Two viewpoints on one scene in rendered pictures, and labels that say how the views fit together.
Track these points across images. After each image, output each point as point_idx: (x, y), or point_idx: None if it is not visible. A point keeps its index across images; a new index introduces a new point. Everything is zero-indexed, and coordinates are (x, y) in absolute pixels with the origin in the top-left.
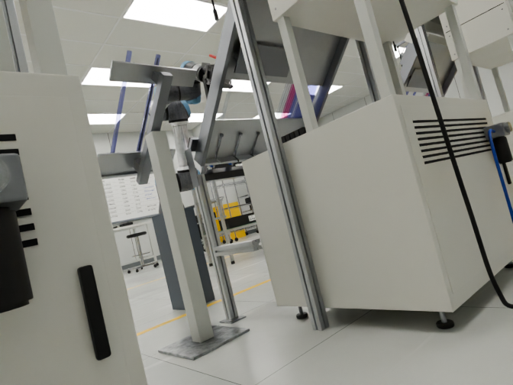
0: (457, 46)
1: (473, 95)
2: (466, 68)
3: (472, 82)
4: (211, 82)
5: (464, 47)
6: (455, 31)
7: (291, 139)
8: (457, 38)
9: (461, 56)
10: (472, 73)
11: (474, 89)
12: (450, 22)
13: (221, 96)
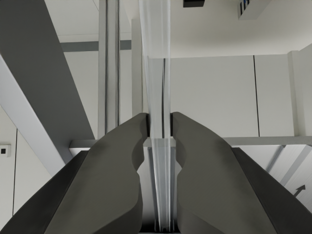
0: (294, 101)
1: (289, 56)
2: (291, 81)
3: (289, 68)
4: (27, 138)
5: (291, 98)
6: (294, 114)
7: (124, 5)
8: (293, 108)
9: (293, 92)
10: (289, 75)
11: (289, 62)
12: (296, 124)
13: (65, 59)
